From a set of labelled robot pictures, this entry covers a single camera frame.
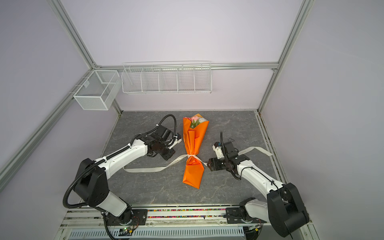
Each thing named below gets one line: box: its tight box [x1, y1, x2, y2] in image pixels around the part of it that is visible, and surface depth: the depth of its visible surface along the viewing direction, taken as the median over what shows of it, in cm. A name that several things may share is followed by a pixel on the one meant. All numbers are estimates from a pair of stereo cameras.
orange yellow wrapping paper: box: [183, 117, 209, 189], surface depth 93 cm
